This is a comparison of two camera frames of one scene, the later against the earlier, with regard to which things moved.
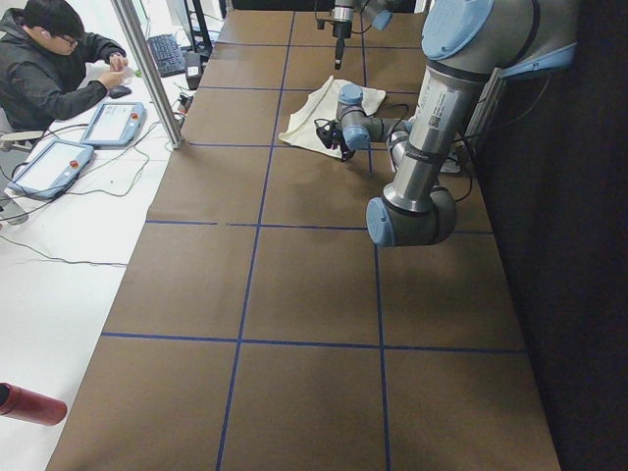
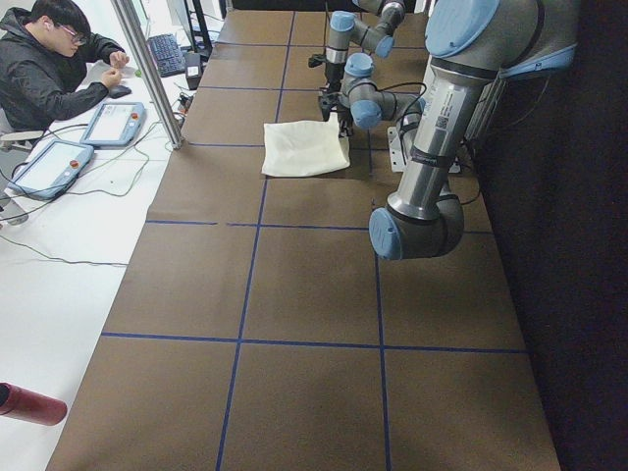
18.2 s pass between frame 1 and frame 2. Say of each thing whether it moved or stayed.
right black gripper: moved
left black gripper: moved
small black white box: stayed
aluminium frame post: stayed
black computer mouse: stayed
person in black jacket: stayed
